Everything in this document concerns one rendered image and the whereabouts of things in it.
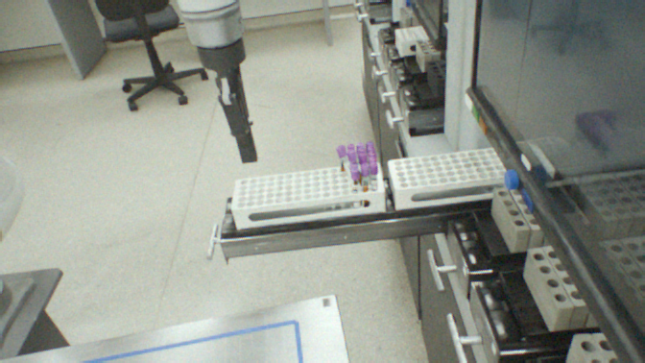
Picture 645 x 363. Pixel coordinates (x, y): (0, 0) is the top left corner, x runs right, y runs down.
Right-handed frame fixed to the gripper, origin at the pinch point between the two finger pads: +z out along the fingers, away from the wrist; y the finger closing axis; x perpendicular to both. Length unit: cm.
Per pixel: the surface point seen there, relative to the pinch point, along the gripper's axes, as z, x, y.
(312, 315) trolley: 15.4, -9.6, -28.1
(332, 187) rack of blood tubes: 11.4, -14.8, -1.3
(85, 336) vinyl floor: 98, 85, 38
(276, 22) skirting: 95, 23, 349
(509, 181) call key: -1.0, -41.1, -20.7
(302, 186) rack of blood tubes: 11.1, -9.0, -0.1
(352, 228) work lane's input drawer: 17.5, -17.8, -6.8
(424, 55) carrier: 10, -43, 50
